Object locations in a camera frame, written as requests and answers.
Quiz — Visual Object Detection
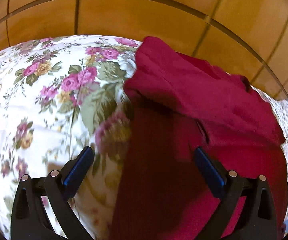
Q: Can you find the red garment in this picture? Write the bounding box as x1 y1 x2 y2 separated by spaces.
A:
110 37 288 239

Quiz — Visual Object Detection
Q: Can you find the floral bedspread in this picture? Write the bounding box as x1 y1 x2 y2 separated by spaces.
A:
0 35 288 239

